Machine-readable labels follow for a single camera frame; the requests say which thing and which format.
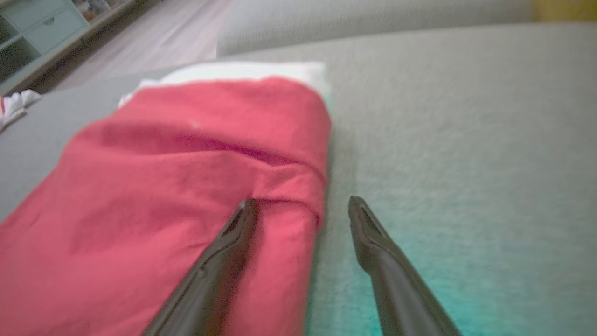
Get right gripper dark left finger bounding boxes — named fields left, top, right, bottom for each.
left=142, top=198, right=258, bottom=336

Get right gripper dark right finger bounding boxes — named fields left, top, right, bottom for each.
left=348, top=196, right=462, bottom=336

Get red shorts with white trim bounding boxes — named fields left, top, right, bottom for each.
left=0, top=62, right=333, bottom=336

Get red shirt with white collar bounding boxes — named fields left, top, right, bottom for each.
left=0, top=90, right=42, bottom=132

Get grey fabric sofa seat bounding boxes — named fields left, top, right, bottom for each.
left=0, top=23, right=597, bottom=336

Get grey sofa cushion block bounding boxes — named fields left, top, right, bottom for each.
left=217, top=0, right=535, bottom=57

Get pale green shelf cabinet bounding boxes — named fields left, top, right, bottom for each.
left=0, top=0, right=140, bottom=96

